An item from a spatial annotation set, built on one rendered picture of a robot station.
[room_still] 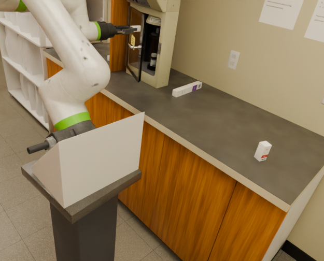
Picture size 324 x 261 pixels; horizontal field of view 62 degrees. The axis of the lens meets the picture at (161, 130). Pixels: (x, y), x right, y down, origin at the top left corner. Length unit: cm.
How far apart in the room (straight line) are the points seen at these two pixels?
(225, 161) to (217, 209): 29
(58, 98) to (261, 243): 103
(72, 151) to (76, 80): 23
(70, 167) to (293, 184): 88
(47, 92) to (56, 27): 22
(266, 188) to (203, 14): 130
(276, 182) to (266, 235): 25
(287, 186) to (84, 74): 89
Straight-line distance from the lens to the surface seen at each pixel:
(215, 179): 133
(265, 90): 185
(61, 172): 85
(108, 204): 116
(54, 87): 97
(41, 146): 93
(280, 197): 117
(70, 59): 90
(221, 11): 196
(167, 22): 170
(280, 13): 178
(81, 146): 83
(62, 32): 92
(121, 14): 194
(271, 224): 128
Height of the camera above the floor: 164
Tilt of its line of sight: 32 degrees down
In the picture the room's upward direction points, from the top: 9 degrees clockwise
